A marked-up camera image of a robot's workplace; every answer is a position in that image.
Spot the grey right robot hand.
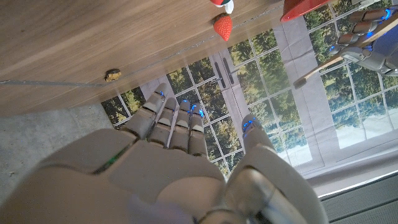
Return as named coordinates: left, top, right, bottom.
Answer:
left=0, top=82, right=330, bottom=224

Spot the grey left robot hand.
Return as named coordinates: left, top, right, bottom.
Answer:
left=329, top=6, right=398, bottom=77

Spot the toothpaste tube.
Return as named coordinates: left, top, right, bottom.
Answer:
left=210, top=0, right=234, bottom=14

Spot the red bowl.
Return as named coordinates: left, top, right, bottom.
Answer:
left=279, top=0, right=330, bottom=22

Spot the red toy strawberry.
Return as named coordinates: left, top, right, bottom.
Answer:
left=213, top=12, right=233, bottom=42

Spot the wooden toothbrush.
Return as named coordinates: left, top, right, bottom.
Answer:
left=293, top=14, right=398, bottom=90

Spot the printed window backdrop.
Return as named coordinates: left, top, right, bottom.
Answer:
left=101, top=0, right=398, bottom=178

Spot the small yellow toy car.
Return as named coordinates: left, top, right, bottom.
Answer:
left=104, top=68, right=123, bottom=82

